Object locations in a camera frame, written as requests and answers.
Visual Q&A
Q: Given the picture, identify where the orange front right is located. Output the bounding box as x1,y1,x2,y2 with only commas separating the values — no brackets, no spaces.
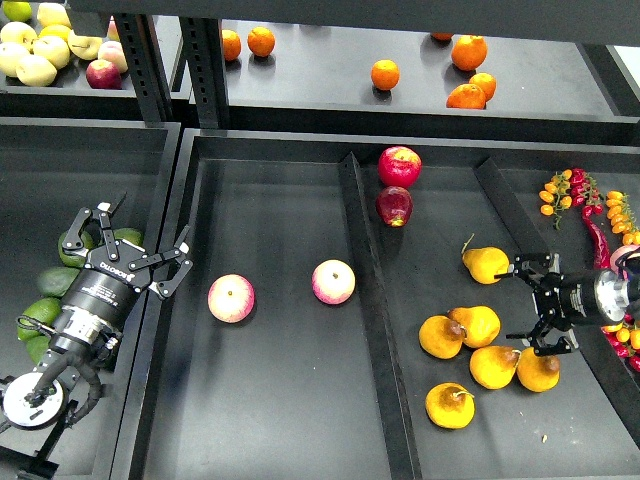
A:
446,83,486,110

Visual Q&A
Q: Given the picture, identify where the yellow pear upper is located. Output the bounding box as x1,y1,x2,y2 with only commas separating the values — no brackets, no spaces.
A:
461,233,510,285

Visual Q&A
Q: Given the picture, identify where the bright red apple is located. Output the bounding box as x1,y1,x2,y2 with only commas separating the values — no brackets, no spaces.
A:
378,146,422,189

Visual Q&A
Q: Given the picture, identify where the black tray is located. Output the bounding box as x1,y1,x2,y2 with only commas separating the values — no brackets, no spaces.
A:
1,118,180,479
124,129,639,479

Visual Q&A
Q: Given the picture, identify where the pink peach right edge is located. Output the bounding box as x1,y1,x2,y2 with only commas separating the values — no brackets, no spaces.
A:
610,245,639,270

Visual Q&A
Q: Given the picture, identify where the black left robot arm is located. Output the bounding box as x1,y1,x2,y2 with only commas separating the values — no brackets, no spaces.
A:
1,202,192,479

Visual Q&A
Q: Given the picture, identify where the pink apple left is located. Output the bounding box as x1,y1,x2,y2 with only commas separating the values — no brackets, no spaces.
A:
207,274,255,323

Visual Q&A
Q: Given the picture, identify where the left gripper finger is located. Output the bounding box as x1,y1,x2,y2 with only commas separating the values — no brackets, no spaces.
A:
62,192,127,260
128,225,193,299

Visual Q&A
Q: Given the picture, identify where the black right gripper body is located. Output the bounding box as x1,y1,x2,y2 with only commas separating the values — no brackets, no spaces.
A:
542,269,629,328

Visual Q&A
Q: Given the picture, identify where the green avocado top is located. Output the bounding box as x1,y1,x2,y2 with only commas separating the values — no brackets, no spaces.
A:
57,230,95,269

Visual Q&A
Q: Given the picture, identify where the yellow pear left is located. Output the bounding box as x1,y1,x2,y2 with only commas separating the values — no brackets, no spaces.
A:
419,315,466,360

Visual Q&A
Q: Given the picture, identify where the pink apple centre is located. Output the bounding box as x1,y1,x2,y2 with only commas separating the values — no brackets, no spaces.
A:
312,259,356,305

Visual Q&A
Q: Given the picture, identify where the orange cherry tomato vine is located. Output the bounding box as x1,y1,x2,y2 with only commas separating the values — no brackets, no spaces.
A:
538,169,573,230

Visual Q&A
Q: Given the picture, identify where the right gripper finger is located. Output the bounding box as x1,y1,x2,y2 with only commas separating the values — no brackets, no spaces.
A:
506,299,580,356
494,253,561,290

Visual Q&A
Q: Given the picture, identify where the large orange upper right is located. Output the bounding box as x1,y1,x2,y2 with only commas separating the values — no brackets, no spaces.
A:
451,35,488,71

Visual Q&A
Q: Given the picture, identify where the black centre tray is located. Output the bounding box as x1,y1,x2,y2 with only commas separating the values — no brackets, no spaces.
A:
124,129,639,479

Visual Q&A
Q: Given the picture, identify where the orange behind post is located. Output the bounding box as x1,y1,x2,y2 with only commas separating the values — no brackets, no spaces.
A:
221,29,242,62

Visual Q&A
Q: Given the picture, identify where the dark red apple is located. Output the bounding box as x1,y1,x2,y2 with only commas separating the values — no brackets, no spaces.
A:
375,186,413,228

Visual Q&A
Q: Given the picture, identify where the orange mid right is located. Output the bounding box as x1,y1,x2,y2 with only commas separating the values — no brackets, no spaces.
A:
469,72,497,102

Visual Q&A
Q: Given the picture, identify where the orange upper left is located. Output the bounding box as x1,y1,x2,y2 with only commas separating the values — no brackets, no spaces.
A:
247,26,276,58

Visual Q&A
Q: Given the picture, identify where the red apple on shelf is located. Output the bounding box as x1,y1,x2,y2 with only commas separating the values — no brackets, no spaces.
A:
86,59,122,90

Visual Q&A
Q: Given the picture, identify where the black shelf post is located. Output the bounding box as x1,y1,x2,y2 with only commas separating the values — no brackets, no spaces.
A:
113,13,173,123

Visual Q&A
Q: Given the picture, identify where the green avocado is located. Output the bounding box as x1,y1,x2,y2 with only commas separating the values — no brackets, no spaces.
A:
57,230,95,269
16,297,61,342

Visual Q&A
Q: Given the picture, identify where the green avocado lower left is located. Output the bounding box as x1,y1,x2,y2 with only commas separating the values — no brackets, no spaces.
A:
16,297,61,342

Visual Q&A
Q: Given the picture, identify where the yellow pear with stem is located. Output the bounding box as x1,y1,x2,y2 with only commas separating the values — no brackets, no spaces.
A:
425,382,476,430

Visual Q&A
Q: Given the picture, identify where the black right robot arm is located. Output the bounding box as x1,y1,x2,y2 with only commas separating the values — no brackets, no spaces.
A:
494,253,639,356

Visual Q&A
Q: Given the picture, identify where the black left tray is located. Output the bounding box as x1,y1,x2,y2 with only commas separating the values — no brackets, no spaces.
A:
1,118,180,479

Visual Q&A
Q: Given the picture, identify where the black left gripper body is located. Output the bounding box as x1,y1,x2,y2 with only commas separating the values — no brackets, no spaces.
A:
49,239,151,353

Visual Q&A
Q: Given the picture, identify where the yellow green apple front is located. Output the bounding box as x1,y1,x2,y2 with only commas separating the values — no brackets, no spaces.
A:
16,54,57,87

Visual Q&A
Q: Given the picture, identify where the orange on shelf centre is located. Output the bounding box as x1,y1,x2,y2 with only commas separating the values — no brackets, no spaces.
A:
370,59,400,91

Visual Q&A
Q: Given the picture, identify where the green lime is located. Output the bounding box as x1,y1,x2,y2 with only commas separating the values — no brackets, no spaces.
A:
1,1,32,22

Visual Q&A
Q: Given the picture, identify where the pink apple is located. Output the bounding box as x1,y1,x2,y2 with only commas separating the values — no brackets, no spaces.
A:
207,274,255,323
312,259,356,305

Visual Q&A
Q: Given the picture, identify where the red chili pepper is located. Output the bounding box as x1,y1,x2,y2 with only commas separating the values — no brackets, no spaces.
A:
581,213,611,269

